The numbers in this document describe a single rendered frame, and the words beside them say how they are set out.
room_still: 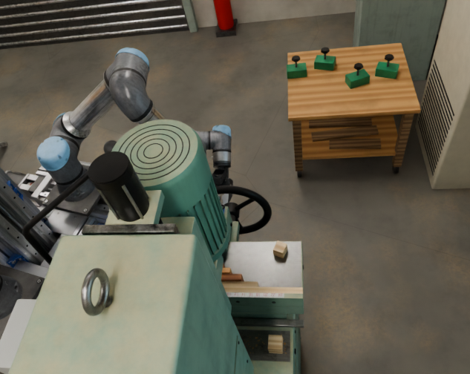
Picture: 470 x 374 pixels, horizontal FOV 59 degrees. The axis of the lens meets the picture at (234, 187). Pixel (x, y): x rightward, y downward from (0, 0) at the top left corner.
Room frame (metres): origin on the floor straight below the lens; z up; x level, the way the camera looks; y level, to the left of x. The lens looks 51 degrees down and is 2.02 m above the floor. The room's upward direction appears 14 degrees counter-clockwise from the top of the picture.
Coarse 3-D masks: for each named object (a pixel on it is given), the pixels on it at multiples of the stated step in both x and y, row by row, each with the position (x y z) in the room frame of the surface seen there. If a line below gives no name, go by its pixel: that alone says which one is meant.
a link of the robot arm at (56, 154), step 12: (48, 144) 1.19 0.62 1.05; (60, 144) 1.18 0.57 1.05; (72, 144) 1.21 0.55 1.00; (48, 156) 1.14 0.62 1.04; (60, 156) 1.13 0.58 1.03; (72, 156) 1.16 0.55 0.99; (48, 168) 1.12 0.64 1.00; (60, 168) 1.12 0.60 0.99; (72, 168) 1.13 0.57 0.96; (60, 180) 1.12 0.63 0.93
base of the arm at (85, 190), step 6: (84, 168) 1.19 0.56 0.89; (72, 180) 1.12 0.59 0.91; (90, 180) 1.15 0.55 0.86; (60, 186) 1.12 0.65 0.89; (66, 186) 1.11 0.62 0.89; (84, 186) 1.12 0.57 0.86; (90, 186) 1.13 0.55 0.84; (60, 192) 1.13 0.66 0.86; (78, 192) 1.11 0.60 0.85; (84, 192) 1.11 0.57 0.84; (90, 192) 1.12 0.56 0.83; (66, 198) 1.11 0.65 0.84; (72, 198) 1.10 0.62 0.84; (78, 198) 1.10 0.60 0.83; (84, 198) 1.10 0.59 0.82
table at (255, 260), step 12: (228, 252) 0.66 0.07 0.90; (240, 252) 0.65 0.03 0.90; (252, 252) 0.64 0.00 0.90; (264, 252) 0.63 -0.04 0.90; (288, 252) 0.61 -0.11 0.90; (300, 252) 0.60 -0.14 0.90; (228, 264) 0.62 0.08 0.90; (240, 264) 0.61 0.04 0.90; (252, 264) 0.60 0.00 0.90; (264, 264) 0.59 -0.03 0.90; (276, 264) 0.58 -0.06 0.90; (288, 264) 0.57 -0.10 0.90; (300, 264) 0.56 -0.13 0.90; (252, 276) 0.56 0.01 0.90; (264, 276) 0.55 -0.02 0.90; (276, 276) 0.54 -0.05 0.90; (288, 276) 0.53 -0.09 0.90; (300, 276) 0.52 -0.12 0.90; (252, 312) 0.47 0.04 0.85; (264, 312) 0.46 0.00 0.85; (276, 312) 0.45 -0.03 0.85; (288, 312) 0.44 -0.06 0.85; (300, 312) 0.44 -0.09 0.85
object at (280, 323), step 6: (234, 318) 0.48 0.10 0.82; (240, 318) 0.48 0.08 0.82; (246, 318) 0.47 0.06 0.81; (252, 318) 0.47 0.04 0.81; (258, 318) 0.46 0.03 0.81; (264, 318) 0.46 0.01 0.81; (240, 324) 0.46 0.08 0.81; (246, 324) 0.46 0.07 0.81; (252, 324) 0.45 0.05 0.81; (258, 324) 0.45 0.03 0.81; (264, 324) 0.44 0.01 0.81; (270, 324) 0.44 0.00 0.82; (276, 324) 0.43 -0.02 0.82; (282, 324) 0.43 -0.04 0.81; (288, 324) 0.42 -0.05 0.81; (294, 324) 0.42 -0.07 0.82; (300, 324) 0.42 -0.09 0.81
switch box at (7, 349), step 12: (24, 300) 0.32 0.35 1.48; (12, 312) 0.31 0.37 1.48; (24, 312) 0.30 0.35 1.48; (12, 324) 0.29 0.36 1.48; (24, 324) 0.28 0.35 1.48; (12, 336) 0.27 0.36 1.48; (0, 348) 0.26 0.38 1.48; (12, 348) 0.25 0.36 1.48; (0, 360) 0.24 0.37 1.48; (12, 360) 0.24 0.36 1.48
